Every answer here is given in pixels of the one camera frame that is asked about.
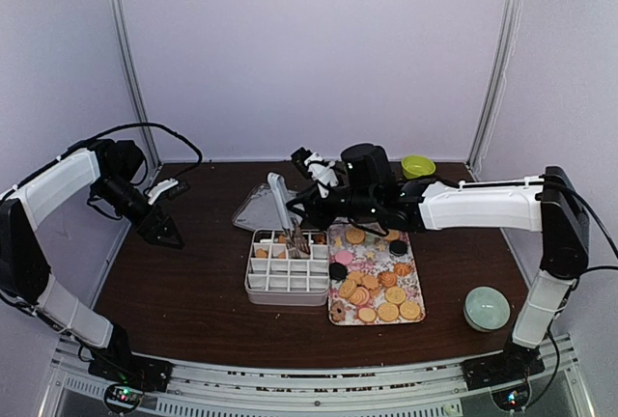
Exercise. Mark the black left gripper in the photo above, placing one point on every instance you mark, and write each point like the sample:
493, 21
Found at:
164, 221

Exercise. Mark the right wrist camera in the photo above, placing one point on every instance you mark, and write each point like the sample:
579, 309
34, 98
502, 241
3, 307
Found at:
367, 164

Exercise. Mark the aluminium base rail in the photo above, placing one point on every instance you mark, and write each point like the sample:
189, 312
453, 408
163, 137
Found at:
434, 388

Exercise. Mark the silver serving tongs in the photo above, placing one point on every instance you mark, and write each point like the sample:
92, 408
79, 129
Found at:
297, 245

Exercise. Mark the silver tin lid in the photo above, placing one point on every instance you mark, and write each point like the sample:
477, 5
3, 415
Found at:
258, 211

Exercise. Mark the lime green bowl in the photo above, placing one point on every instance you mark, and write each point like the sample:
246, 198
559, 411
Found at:
417, 166

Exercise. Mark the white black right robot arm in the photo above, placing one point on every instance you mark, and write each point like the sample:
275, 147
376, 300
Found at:
545, 204

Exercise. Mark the pink sandwich cookie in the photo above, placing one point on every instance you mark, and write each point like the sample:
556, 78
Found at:
344, 257

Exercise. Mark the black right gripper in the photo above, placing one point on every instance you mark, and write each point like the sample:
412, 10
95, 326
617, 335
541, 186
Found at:
315, 217

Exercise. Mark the grey divided cookie tin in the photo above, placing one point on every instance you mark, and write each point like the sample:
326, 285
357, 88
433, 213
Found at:
280, 280

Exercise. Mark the round tan perforated biscuit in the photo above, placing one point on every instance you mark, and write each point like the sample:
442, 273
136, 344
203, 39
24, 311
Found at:
355, 236

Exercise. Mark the flower shaped brown cookie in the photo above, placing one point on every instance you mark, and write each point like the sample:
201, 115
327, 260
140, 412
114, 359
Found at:
337, 311

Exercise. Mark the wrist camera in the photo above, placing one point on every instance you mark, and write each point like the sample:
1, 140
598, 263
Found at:
169, 189
367, 164

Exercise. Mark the floral rectangular tray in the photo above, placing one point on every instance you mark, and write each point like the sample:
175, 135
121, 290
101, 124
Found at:
381, 289

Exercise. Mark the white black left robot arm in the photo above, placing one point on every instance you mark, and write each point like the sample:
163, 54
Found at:
74, 239

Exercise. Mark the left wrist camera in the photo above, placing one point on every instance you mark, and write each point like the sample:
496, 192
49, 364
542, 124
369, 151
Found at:
169, 189

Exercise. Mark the black sandwich cookie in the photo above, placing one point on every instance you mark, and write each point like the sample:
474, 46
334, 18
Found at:
337, 272
398, 247

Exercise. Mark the pale green ceramic bowl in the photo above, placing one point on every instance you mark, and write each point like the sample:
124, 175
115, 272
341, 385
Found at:
486, 309

